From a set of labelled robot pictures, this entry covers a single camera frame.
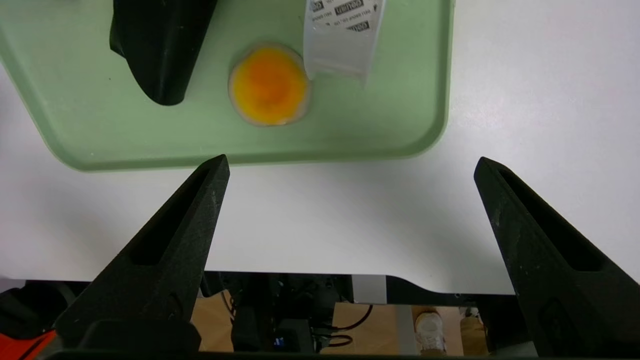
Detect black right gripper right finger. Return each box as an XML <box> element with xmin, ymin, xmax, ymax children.
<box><xmin>473</xmin><ymin>156</ymin><xmax>640</xmax><ymax>357</ymax></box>

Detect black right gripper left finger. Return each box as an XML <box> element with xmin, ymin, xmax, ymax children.
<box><xmin>55</xmin><ymin>154</ymin><xmax>231</xmax><ymax>352</ymax></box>

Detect white bun with orange top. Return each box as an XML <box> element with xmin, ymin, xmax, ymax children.
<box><xmin>228</xmin><ymin>43</ymin><xmax>312</xmax><ymax>127</ymax></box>

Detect white round labelled container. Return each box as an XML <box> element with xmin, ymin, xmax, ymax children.
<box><xmin>303</xmin><ymin>0</ymin><xmax>387</xmax><ymax>85</ymax></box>

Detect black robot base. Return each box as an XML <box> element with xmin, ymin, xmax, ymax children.
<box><xmin>200</xmin><ymin>272</ymin><xmax>531</xmax><ymax>353</ymax></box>

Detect black soft case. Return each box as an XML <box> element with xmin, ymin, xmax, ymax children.
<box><xmin>109</xmin><ymin>0</ymin><xmax>219</xmax><ymax>107</ymax></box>

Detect light green plastic tray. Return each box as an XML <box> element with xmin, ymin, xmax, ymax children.
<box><xmin>0</xmin><ymin>0</ymin><xmax>456</xmax><ymax>173</ymax></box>

